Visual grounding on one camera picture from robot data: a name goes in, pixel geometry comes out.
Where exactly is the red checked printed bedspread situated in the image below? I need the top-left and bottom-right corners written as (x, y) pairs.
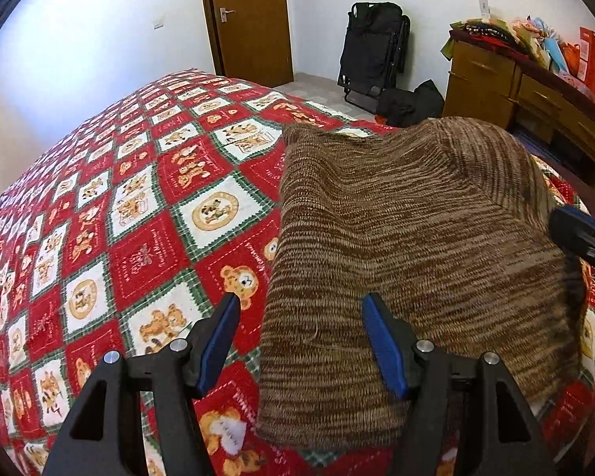
top-left (0, 69), bottom-right (595, 476)

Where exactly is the brown wooden door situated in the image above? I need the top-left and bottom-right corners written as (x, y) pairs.
top-left (198, 0), bottom-right (294, 89)

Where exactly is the black bag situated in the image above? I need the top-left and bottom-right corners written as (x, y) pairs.
top-left (377, 79), bottom-right (445, 127)

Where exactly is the black folding chair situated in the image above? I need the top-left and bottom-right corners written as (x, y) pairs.
top-left (337, 2), bottom-right (411, 110)

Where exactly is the wooden dresser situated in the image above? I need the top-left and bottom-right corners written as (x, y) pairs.
top-left (446, 30), bottom-right (595, 189)

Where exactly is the brown knit sweater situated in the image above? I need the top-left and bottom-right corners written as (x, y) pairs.
top-left (255, 116), bottom-right (583, 449)

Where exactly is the pile of folded fabrics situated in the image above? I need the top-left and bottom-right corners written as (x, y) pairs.
top-left (440, 14), bottom-right (543, 60)

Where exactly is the orange paper bag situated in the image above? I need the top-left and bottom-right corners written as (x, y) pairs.
top-left (578, 27), bottom-right (595, 97)

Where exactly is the blue paper bag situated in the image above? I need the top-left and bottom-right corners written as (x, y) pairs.
top-left (539, 35), bottom-right (566, 73)

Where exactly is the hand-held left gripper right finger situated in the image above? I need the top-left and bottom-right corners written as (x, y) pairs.
top-left (360, 292), bottom-right (559, 476)

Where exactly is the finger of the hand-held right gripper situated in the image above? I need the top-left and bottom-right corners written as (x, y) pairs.
top-left (549, 205), bottom-right (595, 278)

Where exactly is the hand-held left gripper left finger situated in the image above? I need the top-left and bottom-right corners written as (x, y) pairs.
top-left (42, 292), bottom-right (242, 476)

